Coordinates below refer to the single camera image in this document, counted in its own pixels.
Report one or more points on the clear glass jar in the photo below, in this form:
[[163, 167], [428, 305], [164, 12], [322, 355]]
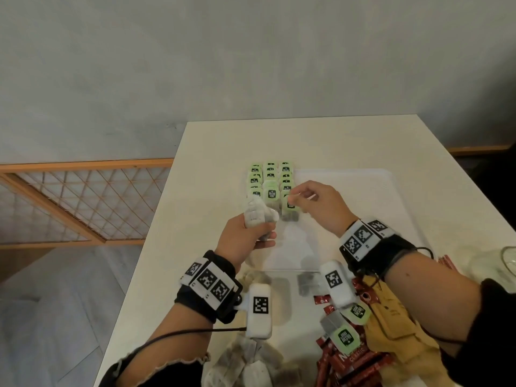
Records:
[[492, 263]]

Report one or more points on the red stirrer sticks bundle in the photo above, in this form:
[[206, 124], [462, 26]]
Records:
[[447, 263]]

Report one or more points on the rows of laid tea bags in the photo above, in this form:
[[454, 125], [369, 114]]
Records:
[[270, 177]]

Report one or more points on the pile of red coffee sachets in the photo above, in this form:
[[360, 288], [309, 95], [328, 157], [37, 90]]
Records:
[[354, 362]]

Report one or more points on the white tea bag green tag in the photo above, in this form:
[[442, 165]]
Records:
[[258, 213], [289, 211]]

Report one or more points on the wooden lattice screen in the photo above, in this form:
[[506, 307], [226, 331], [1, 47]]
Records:
[[80, 165]]

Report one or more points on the pile of tea bags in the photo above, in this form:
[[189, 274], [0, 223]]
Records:
[[250, 366]]

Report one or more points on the white tray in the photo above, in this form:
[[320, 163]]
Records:
[[363, 189]]

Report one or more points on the black furniture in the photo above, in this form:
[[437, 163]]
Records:
[[500, 189]]

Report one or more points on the person's left hand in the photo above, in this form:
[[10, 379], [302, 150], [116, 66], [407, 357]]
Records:
[[238, 245]]

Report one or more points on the wooden wall rail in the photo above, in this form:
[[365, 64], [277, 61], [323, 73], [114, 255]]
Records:
[[479, 150]]

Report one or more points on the person's black top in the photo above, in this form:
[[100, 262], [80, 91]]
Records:
[[483, 338]]

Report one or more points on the person's right hand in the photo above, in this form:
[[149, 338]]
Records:
[[326, 209]]

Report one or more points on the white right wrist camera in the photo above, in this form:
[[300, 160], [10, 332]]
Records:
[[336, 284]]

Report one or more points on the pile of brown sugar packets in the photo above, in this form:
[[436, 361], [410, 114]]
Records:
[[399, 330]]

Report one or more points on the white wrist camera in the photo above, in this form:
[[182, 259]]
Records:
[[260, 310], [336, 284]]

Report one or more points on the person's right forearm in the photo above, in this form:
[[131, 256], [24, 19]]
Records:
[[435, 294]]

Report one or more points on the black left wristband marker tags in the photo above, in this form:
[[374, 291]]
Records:
[[209, 282]]

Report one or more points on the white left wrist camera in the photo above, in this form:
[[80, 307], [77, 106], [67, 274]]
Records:
[[260, 310]]

